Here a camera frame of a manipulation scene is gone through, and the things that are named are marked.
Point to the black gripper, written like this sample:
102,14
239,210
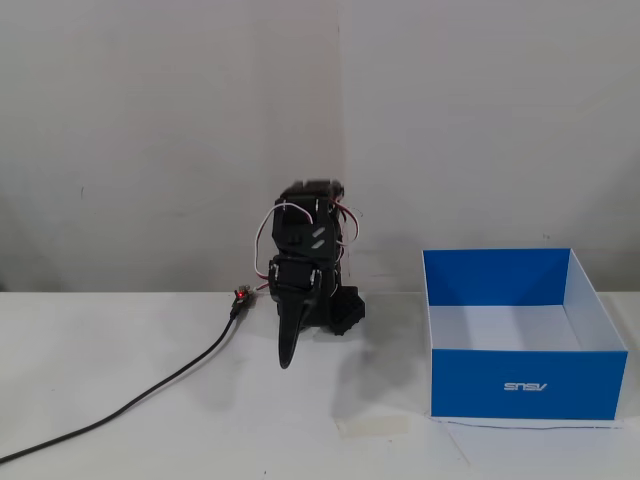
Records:
293,276

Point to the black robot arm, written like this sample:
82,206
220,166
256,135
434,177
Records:
300,225

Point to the blue and white cardboard box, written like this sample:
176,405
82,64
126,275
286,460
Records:
525,345

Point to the small controller board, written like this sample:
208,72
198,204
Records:
242,296

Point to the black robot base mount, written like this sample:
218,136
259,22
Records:
347,310

